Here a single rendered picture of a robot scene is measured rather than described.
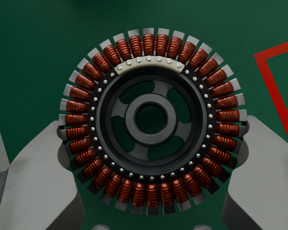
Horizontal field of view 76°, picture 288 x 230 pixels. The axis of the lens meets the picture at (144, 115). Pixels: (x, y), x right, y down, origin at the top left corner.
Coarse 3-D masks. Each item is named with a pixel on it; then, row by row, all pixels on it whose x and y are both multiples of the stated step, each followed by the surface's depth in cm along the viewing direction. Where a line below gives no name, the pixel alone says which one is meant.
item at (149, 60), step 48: (96, 48) 12; (144, 48) 11; (192, 48) 11; (96, 96) 11; (144, 96) 12; (192, 96) 12; (240, 96) 11; (96, 144) 11; (144, 144) 13; (192, 144) 12; (240, 144) 11; (96, 192) 11; (144, 192) 10; (192, 192) 10
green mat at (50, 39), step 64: (0, 0) 18; (64, 0) 18; (128, 0) 17; (192, 0) 17; (256, 0) 17; (0, 64) 18; (64, 64) 17; (256, 64) 16; (0, 128) 17; (64, 128) 17
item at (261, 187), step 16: (256, 128) 10; (256, 144) 9; (272, 144) 9; (240, 160) 10; (256, 160) 8; (272, 160) 8; (240, 176) 7; (256, 176) 7; (272, 176) 7; (240, 192) 7; (256, 192) 7; (272, 192) 7; (224, 208) 7; (240, 208) 6; (256, 208) 6; (272, 208) 6; (240, 224) 6; (256, 224) 6; (272, 224) 6
